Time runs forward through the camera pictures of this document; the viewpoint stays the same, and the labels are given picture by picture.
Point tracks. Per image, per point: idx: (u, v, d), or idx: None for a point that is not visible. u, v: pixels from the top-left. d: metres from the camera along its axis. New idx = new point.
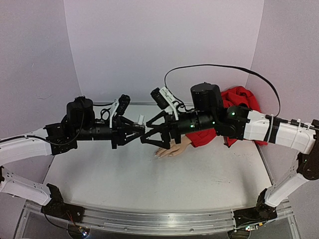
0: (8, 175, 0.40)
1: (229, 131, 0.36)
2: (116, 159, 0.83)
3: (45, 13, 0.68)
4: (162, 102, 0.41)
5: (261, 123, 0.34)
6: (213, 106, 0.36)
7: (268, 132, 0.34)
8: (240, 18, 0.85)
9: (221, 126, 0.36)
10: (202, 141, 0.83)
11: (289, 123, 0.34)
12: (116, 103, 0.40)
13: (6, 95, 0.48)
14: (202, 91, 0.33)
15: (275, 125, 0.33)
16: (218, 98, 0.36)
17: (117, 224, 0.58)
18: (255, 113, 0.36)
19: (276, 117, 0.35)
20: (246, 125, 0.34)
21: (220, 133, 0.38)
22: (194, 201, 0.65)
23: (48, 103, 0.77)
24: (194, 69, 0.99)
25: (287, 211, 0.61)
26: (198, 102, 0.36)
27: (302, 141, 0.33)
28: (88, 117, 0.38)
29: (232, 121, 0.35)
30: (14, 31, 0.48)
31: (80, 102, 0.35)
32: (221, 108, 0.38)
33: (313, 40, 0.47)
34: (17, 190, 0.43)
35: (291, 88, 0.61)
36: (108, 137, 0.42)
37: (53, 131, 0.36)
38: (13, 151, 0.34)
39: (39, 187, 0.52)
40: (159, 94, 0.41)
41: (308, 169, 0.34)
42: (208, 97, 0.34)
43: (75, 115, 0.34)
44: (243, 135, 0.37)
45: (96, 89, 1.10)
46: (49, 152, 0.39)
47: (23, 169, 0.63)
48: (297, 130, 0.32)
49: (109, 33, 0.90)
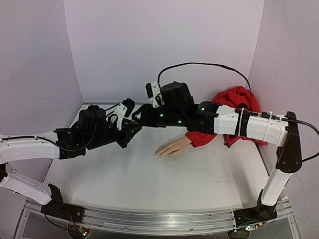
0: (11, 171, 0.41)
1: (198, 125, 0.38)
2: (115, 158, 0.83)
3: (45, 14, 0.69)
4: (149, 91, 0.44)
5: (230, 117, 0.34)
6: (182, 103, 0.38)
7: (239, 126, 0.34)
8: (240, 19, 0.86)
9: (191, 122, 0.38)
10: (202, 141, 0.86)
11: (259, 116, 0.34)
12: (124, 108, 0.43)
13: (7, 95, 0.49)
14: (170, 90, 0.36)
15: (244, 119, 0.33)
16: (187, 97, 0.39)
17: (117, 224, 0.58)
18: (225, 108, 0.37)
19: (246, 111, 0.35)
20: (215, 119, 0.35)
21: (191, 128, 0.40)
22: (194, 201, 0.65)
23: (49, 104, 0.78)
24: (193, 70, 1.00)
25: (287, 211, 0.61)
26: (168, 100, 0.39)
27: (274, 134, 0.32)
28: (99, 126, 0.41)
29: (201, 116, 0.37)
30: (14, 33, 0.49)
31: (93, 110, 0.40)
32: (190, 104, 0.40)
33: (312, 40, 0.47)
34: (18, 187, 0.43)
35: (291, 88, 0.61)
36: (116, 137, 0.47)
37: (63, 136, 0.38)
38: (22, 150, 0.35)
39: (41, 186, 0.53)
40: (149, 85, 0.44)
41: (284, 162, 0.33)
42: (176, 96, 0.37)
43: (87, 122, 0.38)
44: (214, 130, 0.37)
45: (96, 90, 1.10)
46: (57, 156, 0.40)
47: (25, 169, 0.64)
48: (268, 122, 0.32)
49: (109, 33, 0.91)
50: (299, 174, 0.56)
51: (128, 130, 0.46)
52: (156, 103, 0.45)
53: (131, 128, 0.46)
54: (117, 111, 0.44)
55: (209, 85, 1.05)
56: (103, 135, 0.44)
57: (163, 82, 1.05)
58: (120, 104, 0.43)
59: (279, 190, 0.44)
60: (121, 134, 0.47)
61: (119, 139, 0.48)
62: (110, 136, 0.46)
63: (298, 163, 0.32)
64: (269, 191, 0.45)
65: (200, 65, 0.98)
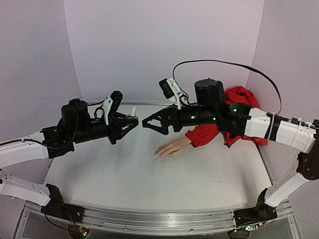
0: (6, 177, 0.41)
1: (230, 126, 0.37)
2: (115, 158, 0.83)
3: (44, 15, 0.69)
4: (169, 92, 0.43)
5: (262, 120, 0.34)
6: (216, 102, 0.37)
7: (269, 130, 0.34)
8: (240, 18, 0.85)
9: (222, 121, 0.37)
10: (202, 141, 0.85)
11: (290, 121, 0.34)
12: (110, 101, 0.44)
13: (7, 95, 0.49)
14: (206, 87, 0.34)
15: (276, 123, 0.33)
16: (221, 95, 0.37)
17: (118, 224, 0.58)
18: (255, 110, 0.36)
19: (277, 115, 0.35)
20: (247, 122, 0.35)
21: (221, 128, 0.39)
22: (195, 201, 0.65)
23: (48, 104, 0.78)
24: (193, 70, 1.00)
25: (287, 211, 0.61)
26: (201, 98, 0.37)
27: (302, 140, 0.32)
28: (83, 119, 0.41)
29: (234, 117, 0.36)
30: (14, 34, 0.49)
31: (74, 104, 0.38)
32: (223, 103, 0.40)
33: (312, 40, 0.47)
34: (16, 192, 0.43)
35: (291, 88, 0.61)
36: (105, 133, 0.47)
37: (49, 135, 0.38)
38: (11, 154, 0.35)
39: (38, 188, 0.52)
40: (167, 83, 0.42)
41: (308, 169, 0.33)
42: (211, 94, 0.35)
43: (70, 118, 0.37)
44: (245, 132, 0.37)
45: (96, 90, 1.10)
46: (46, 155, 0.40)
47: (23, 170, 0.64)
48: (298, 129, 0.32)
49: (108, 33, 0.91)
50: None
51: (118, 126, 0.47)
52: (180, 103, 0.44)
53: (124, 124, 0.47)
54: (104, 106, 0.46)
55: None
56: (88, 129, 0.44)
57: None
58: (107, 97, 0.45)
59: (288, 193, 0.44)
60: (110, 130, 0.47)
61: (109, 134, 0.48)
62: (97, 131, 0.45)
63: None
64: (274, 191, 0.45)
65: (200, 65, 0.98)
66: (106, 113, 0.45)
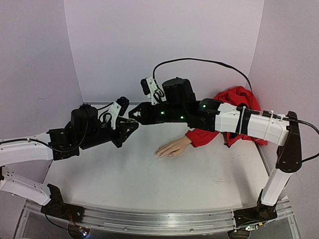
0: (8, 174, 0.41)
1: (200, 122, 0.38)
2: (114, 158, 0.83)
3: (44, 15, 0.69)
4: (146, 88, 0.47)
5: (232, 114, 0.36)
6: (184, 99, 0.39)
7: (239, 124, 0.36)
8: (240, 18, 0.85)
9: (192, 118, 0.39)
10: (202, 141, 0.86)
11: (261, 114, 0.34)
12: (118, 106, 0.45)
13: (7, 95, 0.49)
14: (172, 85, 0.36)
15: (245, 117, 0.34)
16: (188, 93, 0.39)
17: (118, 224, 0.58)
18: (225, 106, 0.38)
19: (247, 109, 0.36)
20: (217, 117, 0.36)
21: (193, 125, 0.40)
22: (194, 202, 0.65)
23: (48, 104, 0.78)
24: (193, 70, 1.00)
25: (287, 211, 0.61)
26: (169, 96, 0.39)
27: (274, 133, 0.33)
28: (93, 125, 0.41)
29: (203, 114, 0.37)
30: (15, 34, 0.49)
31: (85, 110, 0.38)
32: (192, 101, 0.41)
33: (311, 40, 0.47)
34: (16, 190, 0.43)
35: (291, 88, 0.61)
36: (112, 137, 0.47)
37: (56, 137, 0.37)
38: (14, 153, 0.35)
39: (39, 187, 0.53)
40: (146, 81, 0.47)
41: (283, 162, 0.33)
42: (179, 91, 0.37)
43: (79, 123, 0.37)
44: (215, 127, 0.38)
45: (96, 90, 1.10)
46: (50, 157, 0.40)
47: (24, 169, 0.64)
48: (269, 121, 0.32)
49: (109, 34, 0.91)
50: (299, 174, 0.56)
51: (123, 129, 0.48)
52: (154, 100, 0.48)
53: (127, 127, 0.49)
54: (111, 110, 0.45)
55: (209, 85, 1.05)
56: (95, 136, 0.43)
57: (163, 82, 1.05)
58: (115, 102, 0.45)
59: (279, 190, 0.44)
60: (116, 134, 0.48)
61: (115, 139, 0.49)
62: (105, 135, 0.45)
63: (297, 163, 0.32)
64: (268, 190, 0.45)
65: (200, 65, 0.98)
66: (115, 118, 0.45)
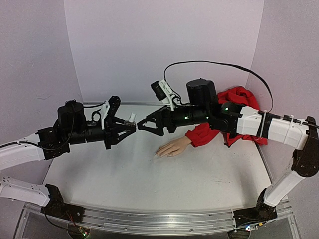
0: (4, 180, 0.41)
1: (222, 125, 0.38)
2: (115, 158, 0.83)
3: (44, 16, 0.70)
4: (161, 93, 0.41)
5: (253, 118, 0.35)
6: (207, 101, 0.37)
7: (260, 128, 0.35)
8: (240, 18, 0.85)
9: (215, 120, 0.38)
10: (202, 141, 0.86)
11: (281, 118, 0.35)
12: (107, 105, 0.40)
13: (7, 96, 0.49)
14: (197, 86, 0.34)
15: (267, 120, 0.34)
16: (212, 94, 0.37)
17: (118, 224, 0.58)
18: (248, 109, 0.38)
19: (268, 113, 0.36)
20: (239, 119, 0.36)
21: (214, 126, 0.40)
22: (194, 202, 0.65)
23: (48, 104, 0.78)
24: (193, 70, 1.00)
25: (287, 211, 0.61)
26: (193, 98, 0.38)
27: (294, 137, 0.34)
28: (79, 121, 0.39)
29: (225, 116, 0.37)
30: (15, 35, 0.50)
31: (71, 105, 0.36)
32: (215, 103, 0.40)
33: (311, 41, 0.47)
34: (15, 194, 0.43)
35: (291, 88, 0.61)
36: (100, 137, 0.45)
37: (44, 137, 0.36)
38: (6, 157, 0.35)
39: (37, 188, 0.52)
40: (158, 85, 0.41)
41: (301, 166, 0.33)
42: (203, 92, 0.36)
43: (66, 119, 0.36)
44: (237, 130, 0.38)
45: (96, 90, 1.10)
46: (42, 157, 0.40)
47: (23, 170, 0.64)
48: (289, 125, 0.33)
49: (108, 34, 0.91)
50: None
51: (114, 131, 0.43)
52: (173, 105, 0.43)
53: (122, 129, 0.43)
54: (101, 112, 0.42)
55: None
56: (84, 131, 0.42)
57: None
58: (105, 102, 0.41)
59: (283, 193, 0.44)
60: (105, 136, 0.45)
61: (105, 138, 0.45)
62: (92, 135, 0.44)
63: (315, 167, 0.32)
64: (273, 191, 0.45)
65: (200, 66, 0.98)
66: (102, 119, 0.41)
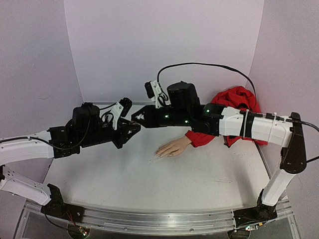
0: (9, 173, 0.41)
1: (204, 127, 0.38)
2: (114, 158, 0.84)
3: (44, 15, 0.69)
4: (150, 92, 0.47)
5: (235, 118, 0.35)
6: (188, 103, 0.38)
7: (243, 127, 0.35)
8: (241, 18, 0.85)
9: (196, 123, 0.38)
10: (202, 141, 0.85)
11: (264, 117, 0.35)
12: (121, 106, 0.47)
13: (7, 96, 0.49)
14: (177, 89, 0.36)
15: (249, 120, 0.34)
16: (193, 97, 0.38)
17: (118, 224, 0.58)
18: (230, 110, 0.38)
19: (251, 112, 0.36)
20: (220, 121, 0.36)
21: (196, 129, 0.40)
22: (194, 201, 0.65)
23: (48, 104, 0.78)
24: (193, 69, 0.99)
25: (287, 211, 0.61)
26: (174, 100, 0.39)
27: (278, 134, 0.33)
28: (93, 124, 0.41)
29: (206, 118, 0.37)
30: (15, 35, 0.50)
31: (87, 108, 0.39)
32: (196, 105, 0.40)
33: (310, 40, 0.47)
34: (17, 190, 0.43)
35: (291, 88, 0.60)
36: (112, 137, 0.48)
37: (56, 135, 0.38)
38: (16, 152, 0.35)
39: (39, 187, 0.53)
40: (150, 85, 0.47)
41: (288, 163, 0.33)
42: (183, 96, 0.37)
43: (80, 120, 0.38)
44: (219, 131, 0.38)
45: (96, 90, 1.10)
46: (51, 155, 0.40)
47: (25, 169, 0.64)
48: (272, 123, 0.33)
49: (108, 33, 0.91)
50: (299, 174, 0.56)
51: (124, 130, 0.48)
52: (158, 104, 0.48)
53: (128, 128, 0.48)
54: (113, 111, 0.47)
55: (209, 85, 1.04)
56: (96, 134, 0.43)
57: (163, 82, 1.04)
58: (118, 103, 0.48)
59: (279, 193, 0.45)
60: (117, 134, 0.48)
61: (115, 139, 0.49)
62: (105, 135, 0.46)
63: (302, 164, 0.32)
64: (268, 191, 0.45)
65: (200, 65, 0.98)
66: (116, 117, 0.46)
